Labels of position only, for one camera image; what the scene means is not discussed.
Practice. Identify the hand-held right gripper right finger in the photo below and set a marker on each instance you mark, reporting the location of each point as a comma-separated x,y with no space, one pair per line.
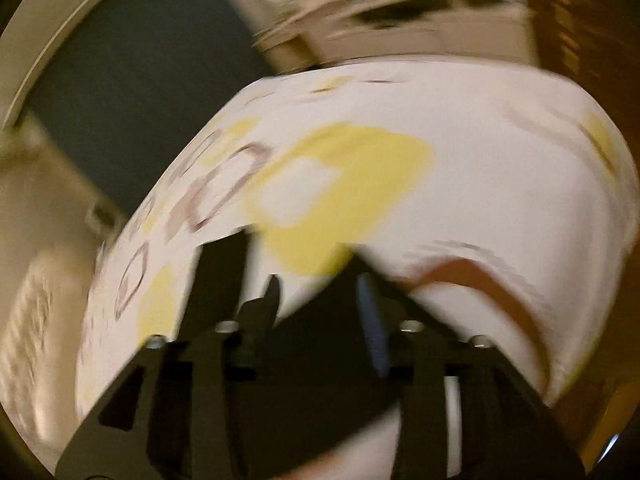
372,325

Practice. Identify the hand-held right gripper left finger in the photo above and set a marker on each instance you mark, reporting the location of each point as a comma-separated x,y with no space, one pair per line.
220,280

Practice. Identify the black pants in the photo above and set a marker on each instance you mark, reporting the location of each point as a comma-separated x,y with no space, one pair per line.
320,365

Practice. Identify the printed white bed sheet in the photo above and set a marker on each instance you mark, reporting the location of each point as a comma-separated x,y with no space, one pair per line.
475,185

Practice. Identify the cream tufted headboard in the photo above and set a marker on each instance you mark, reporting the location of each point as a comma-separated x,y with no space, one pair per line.
35,350

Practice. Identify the dark teal curtain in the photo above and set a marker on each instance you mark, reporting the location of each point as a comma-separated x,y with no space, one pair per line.
150,85

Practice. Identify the cream cabinet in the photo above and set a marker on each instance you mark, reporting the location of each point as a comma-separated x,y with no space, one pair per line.
400,25

